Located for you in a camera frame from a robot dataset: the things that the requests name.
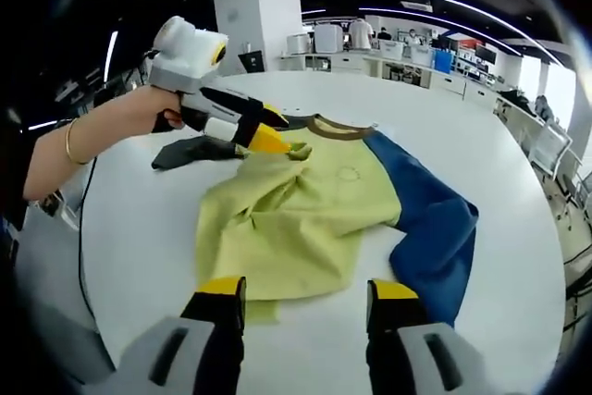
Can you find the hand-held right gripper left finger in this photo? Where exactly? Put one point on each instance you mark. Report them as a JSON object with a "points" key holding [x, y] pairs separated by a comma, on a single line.
{"points": [[213, 321]]}

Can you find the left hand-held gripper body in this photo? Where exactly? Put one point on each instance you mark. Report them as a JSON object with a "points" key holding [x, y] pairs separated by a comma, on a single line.
{"points": [[185, 53]]}

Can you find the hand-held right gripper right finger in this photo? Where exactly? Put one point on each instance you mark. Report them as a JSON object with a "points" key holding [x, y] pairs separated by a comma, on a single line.
{"points": [[393, 316]]}

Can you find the yellow blue grey garment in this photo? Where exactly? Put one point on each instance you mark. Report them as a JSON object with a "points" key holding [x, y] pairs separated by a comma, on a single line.
{"points": [[300, 210]]}

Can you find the person's left hand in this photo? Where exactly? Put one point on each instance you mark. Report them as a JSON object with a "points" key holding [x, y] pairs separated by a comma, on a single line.
{"points": [[129, 113]]}

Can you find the black waste bin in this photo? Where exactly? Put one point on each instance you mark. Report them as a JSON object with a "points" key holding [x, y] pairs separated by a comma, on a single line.
{"points": [[252, 62]]}

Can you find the ceiling light strip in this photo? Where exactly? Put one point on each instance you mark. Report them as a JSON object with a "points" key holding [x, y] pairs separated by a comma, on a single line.
{"points": [[110, 55]]}

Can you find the white square pillar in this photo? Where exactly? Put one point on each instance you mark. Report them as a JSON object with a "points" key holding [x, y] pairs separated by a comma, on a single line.
{"points": [[256, 20]]}

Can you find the small white appliance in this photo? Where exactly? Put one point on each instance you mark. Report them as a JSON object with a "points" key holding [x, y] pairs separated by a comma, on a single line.
{"points": [[298, 43]]}

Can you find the tall white appliance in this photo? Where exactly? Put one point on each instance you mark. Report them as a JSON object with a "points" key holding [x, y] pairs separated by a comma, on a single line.
{"points": [[329, 39]]}

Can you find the white counter crate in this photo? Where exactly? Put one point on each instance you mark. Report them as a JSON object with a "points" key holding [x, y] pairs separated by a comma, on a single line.
{"points": [[390, 50], [421, 55]]}

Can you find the white counter cabinets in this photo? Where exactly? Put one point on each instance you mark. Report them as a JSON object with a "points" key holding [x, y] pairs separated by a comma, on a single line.
{"points": [[448, 82]]}

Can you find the blue plastic crate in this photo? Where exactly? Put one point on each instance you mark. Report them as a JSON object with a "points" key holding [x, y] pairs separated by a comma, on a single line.
{"points": [[441, 62]]}

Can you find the person's dark clothing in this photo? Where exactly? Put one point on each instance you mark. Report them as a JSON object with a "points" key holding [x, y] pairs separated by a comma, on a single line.
{"points": [[9, 173]]}

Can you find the white mesh office chair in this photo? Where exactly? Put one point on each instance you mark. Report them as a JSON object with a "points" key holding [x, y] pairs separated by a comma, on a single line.
{"points": [[548, 147], [569, 187]]}

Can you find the black monitor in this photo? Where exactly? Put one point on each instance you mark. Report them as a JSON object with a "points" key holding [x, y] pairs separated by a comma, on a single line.
{"points": [[485, 55]]}

